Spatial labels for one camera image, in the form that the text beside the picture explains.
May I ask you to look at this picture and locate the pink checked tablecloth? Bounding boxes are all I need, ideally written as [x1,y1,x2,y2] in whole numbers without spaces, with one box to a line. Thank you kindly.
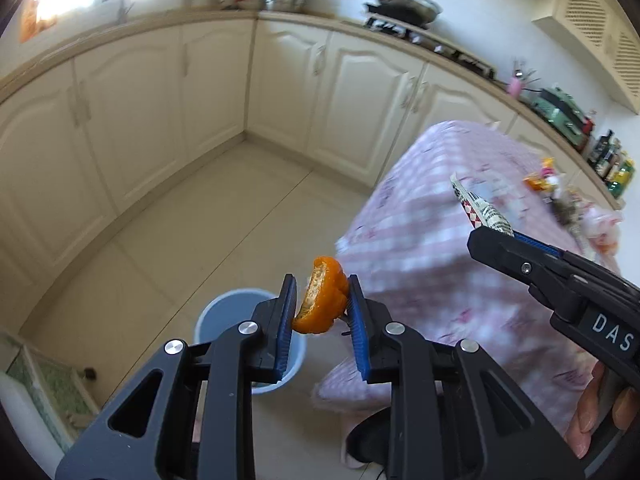
[312,120,626,456]

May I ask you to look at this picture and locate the dark scraps pile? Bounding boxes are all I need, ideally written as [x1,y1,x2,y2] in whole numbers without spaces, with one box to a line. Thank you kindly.
[550,195,588,241]

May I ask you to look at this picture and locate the green electric grill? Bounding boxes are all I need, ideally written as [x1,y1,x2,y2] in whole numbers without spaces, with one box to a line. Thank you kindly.
[522,85,596,153]

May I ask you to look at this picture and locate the black gas stove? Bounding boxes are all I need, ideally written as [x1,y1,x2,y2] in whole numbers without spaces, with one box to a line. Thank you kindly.
[365,15,496,78]

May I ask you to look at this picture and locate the cream lattice wall cabinet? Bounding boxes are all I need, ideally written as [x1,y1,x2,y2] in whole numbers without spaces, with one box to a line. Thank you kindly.
[531,0,640,116]

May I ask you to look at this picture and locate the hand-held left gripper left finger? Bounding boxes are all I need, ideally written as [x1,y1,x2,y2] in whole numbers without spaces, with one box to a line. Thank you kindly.
[55,274,298,480]

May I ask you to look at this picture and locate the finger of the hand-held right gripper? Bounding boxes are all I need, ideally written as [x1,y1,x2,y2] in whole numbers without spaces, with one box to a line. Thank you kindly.
[467,229,566,311]
[512,232,640,306]

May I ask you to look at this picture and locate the clear plastic bag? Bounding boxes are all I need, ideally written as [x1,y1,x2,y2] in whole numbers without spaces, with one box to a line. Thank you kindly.
[582,205,626,256]

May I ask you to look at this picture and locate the orange peel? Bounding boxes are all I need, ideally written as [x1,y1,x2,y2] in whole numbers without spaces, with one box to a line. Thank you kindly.
[291,256,351,335]

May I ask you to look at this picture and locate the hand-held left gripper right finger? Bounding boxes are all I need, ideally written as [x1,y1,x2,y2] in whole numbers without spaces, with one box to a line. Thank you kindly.
[347,274,586,480]

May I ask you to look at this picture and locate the dark glass bottle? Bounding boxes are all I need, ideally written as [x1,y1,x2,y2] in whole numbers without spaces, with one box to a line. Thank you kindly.
[589,130,615,168]

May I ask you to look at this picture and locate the yellow green bottle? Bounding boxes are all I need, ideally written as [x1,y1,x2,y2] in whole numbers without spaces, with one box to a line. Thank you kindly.
[607,159,636,198]

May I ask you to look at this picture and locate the checked paper wrapper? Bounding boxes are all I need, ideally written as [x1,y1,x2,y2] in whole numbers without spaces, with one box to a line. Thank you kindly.
[450,174,515,237]

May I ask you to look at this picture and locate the pink utensil holder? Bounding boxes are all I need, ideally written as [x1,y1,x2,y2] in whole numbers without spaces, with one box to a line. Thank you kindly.
[506,57,538,97]

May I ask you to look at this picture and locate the person's right hand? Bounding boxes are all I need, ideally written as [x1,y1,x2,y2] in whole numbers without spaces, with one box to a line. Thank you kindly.
[566,362,640,458]

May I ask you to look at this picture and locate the dark sauce bottle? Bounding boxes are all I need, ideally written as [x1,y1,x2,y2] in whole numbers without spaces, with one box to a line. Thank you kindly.
[602,141,625,177]

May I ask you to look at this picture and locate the cream kitchen base cabinets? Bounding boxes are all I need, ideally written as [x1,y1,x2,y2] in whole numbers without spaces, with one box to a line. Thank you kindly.
[0,12,623,321]

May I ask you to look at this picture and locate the blue trash bin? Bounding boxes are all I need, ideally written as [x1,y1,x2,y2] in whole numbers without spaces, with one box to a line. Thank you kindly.
[194,288,307,396]

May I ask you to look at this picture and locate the green patterned low table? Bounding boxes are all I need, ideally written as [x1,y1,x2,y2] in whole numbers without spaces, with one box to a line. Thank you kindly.
[0,330,101,453]

